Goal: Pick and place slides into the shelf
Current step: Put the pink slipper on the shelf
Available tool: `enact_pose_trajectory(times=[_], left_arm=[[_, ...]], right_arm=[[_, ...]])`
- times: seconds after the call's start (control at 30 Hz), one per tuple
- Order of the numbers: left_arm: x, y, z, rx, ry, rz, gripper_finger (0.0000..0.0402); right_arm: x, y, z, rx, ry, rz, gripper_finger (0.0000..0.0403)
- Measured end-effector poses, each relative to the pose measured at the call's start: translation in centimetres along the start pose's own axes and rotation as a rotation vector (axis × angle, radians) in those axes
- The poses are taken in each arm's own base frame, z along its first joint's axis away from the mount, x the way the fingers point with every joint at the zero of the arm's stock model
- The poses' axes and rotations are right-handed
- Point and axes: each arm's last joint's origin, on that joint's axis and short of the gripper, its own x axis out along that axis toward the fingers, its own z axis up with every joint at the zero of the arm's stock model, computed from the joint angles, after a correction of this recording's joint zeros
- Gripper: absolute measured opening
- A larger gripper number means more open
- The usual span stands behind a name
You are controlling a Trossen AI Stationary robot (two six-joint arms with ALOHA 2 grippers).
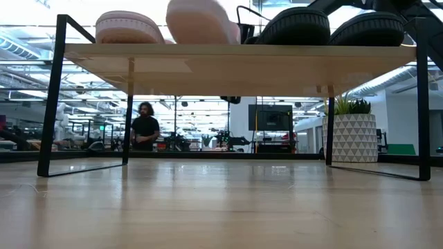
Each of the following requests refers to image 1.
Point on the pink slide sandal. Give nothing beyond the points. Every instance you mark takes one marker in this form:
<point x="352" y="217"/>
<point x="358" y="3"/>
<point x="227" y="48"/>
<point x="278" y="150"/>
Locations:
<point x="128" y="29"/>
<point x="200" y="24"/>

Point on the black slide sandal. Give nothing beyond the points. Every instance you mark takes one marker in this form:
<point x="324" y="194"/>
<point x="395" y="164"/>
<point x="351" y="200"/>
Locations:
<point x="297" y="29"/>
<point x="367" y="31"/>

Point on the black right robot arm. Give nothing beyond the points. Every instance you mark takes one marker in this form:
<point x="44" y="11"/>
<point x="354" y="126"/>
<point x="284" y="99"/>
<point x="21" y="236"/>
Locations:
<point x="394" y="5"/>

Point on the black background robot arm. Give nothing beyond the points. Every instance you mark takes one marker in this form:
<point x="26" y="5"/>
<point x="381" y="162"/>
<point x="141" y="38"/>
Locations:
<point x="235" y="141"/>

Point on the black monitor screen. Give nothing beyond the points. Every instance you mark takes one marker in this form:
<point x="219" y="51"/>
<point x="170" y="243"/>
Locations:
<point x="270" y="117"/>

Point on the green potted plant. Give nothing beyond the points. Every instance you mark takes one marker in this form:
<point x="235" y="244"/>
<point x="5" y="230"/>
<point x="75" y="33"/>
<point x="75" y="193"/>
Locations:
<point x="360" y="107"/>

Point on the person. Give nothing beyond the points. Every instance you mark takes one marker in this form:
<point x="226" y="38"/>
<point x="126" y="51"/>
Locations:
<point x="145" y="128"/>

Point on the white triangle-patterned planter pot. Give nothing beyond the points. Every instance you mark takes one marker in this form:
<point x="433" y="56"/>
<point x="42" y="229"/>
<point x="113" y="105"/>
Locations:
<point x="353" y="138"/>

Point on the white humanoid robot figure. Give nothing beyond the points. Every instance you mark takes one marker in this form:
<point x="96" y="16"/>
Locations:
<point x="63" y="121"/>

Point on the wooden shelf with black frame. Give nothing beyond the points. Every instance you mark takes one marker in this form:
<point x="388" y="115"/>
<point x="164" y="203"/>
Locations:
<point x="225" y="52"/>

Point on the black aluminium table frame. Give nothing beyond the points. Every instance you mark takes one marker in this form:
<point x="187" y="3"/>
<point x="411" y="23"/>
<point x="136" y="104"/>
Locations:
<point x="242" y="155"/>

